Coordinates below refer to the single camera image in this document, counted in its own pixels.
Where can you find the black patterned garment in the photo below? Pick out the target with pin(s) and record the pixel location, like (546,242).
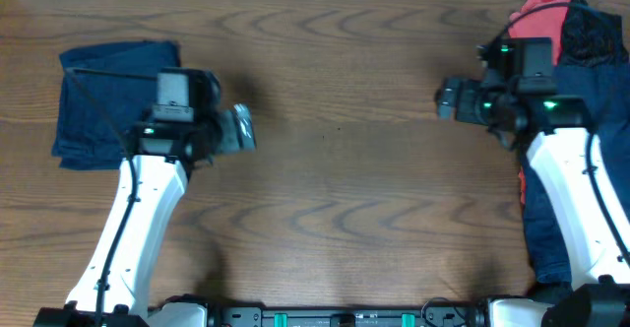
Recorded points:
(590,41)

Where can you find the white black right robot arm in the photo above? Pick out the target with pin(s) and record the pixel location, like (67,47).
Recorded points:
(564,151)

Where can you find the navy blue shorts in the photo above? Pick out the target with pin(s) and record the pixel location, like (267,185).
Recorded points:
(123,87)

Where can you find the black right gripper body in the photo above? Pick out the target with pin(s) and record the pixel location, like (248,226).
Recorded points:
(473,104)

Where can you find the red cloth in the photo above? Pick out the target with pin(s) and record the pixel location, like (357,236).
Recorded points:
(544,23)

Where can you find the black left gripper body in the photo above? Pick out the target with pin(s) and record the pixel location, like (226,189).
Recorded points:
(219,133)

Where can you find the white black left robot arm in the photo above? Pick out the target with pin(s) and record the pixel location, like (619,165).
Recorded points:
(115,287)

